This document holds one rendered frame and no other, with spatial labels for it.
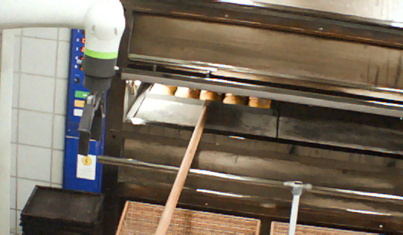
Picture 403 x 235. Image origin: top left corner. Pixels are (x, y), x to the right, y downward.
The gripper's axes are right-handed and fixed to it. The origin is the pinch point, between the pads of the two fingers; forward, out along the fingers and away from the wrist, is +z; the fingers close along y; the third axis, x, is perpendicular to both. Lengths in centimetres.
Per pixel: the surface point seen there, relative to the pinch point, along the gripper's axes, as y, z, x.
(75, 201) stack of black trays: -77, 55, -21
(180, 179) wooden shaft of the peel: -44, 23, 22
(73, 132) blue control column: -93, 33, -28
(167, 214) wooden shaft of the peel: -16.7, 24.2, 23.0
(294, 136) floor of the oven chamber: -109, 22, 58
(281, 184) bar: -62, 25, 56
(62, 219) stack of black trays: -58, 54, -20
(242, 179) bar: -61, 26, 42
